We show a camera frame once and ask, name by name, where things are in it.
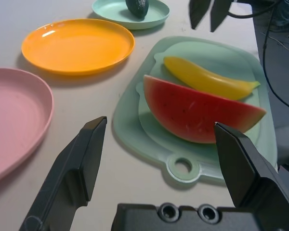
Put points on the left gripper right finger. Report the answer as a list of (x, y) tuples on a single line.
[(240, 168)]

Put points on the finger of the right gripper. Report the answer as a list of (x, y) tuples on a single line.
[(219, 14), (198, 12)]

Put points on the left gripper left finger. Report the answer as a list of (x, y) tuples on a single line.
[(69, 173)]

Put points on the dark green avocado toy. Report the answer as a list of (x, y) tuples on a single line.
[(137, 7)]

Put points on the yellow banana toy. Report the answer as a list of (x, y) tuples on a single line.
[(207, 79)]

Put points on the watermelon slice toy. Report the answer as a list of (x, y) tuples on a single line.
[(183, 108)]

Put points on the pink round plate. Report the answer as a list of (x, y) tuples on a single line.
[(14, 120)]

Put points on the green cutting board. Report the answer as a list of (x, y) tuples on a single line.
[(135, 125)]

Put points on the mint green round plate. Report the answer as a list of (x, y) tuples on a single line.
[(110, 12)]

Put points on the yellow round plate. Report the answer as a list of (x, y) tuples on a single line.
[(79, 45)]

